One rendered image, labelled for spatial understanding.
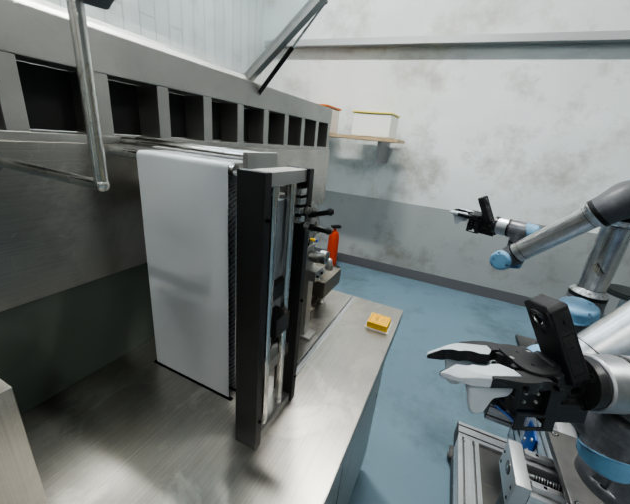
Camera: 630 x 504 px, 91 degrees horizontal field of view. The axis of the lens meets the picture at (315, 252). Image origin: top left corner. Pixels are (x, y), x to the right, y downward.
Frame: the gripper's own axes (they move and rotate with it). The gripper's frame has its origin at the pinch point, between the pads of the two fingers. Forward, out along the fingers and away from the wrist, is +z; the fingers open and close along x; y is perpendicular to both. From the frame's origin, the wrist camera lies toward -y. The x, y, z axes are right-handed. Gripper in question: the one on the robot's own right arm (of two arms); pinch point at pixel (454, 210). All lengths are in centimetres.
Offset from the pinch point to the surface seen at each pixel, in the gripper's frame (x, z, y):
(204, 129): -103, 30, -39
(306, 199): -106, -22, -29
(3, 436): -155, -21, -8
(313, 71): 124, 251, -83
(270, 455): -124, -30, 17
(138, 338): -136, 18, 13
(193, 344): -127, -3, 6
